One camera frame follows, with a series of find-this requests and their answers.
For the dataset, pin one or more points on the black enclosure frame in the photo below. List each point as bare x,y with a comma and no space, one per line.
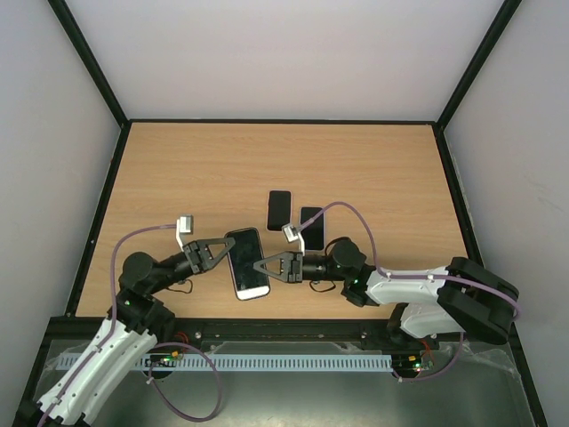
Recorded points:
102,89

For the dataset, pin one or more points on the black phone case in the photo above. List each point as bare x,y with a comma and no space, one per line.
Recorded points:
231,267

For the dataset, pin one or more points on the lilac magsafe phone case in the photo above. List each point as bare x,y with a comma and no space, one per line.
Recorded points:
324,231

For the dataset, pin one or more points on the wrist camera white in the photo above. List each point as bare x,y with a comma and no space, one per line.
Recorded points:
293,236
184,228

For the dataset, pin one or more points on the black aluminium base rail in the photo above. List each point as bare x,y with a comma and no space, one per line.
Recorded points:
374,334

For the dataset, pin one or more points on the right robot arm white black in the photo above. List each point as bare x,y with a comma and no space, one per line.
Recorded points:
462,297

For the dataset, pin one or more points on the white slotted cable duct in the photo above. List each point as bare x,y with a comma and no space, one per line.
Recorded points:
270,363

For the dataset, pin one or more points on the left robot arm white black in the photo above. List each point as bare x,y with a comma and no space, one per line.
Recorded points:
136,323

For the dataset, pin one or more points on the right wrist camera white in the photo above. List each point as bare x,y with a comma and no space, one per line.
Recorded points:
293,236

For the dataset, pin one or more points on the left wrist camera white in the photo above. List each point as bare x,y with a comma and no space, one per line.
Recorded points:
184,228

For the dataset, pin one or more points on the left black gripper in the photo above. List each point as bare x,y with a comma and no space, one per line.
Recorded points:
195,249

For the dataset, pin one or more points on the pink phone case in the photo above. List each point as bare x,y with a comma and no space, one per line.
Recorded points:
268,209

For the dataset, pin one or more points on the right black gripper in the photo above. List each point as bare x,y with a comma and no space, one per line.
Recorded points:
295,267

